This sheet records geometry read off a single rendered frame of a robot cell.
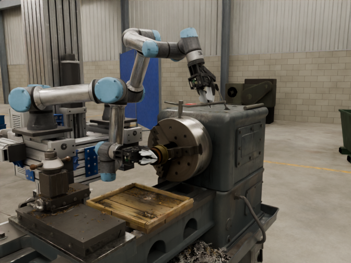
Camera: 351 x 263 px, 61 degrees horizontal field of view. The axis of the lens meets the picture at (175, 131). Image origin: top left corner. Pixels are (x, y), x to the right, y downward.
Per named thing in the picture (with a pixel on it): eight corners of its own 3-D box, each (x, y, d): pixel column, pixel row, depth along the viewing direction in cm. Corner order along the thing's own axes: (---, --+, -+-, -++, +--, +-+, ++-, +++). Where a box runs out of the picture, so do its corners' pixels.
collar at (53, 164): (55, 162, 108) (55, 154, 107) (68, 166, 103) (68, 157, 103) (34, 167, 101) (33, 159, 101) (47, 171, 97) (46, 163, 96)
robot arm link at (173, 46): (160, 47, 144) (170, 37, 134) (179, 48, 149) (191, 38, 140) (162, 62, 143) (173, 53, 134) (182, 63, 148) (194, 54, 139)
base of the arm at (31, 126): (21, 128, 158) (20, 110, 157) (48, 125, 170) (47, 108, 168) (35, 131, 149) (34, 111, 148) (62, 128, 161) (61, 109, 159)
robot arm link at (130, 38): (114, 25, 167) (149, 36, 128) (132, 26, 172) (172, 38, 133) (113, 46, 171) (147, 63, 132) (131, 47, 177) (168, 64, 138)
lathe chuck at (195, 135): (156, 168, 163) (160, 111, 156) (205, 185, 145) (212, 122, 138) (145, 172, 156) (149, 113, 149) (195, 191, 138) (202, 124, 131)
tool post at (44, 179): (59, 189, 109) (57, 163, 107) (71, 193, 105) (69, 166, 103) (39, 195, 103) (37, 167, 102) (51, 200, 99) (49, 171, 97)
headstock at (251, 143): (205, 155, 222) (206, 103, 215) (268, 166, 193) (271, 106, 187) (152, 175, 174) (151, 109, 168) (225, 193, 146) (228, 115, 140)
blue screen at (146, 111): (110, 122, 1019) (107, 52, 980) (132, 121, 1048) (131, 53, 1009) (143, 147, 642) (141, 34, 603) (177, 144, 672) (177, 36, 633)
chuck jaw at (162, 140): (168, 146, 148) (156, 127, 151) (175, 141, 145) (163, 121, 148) (154, 151, 139) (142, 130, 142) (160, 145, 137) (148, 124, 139)
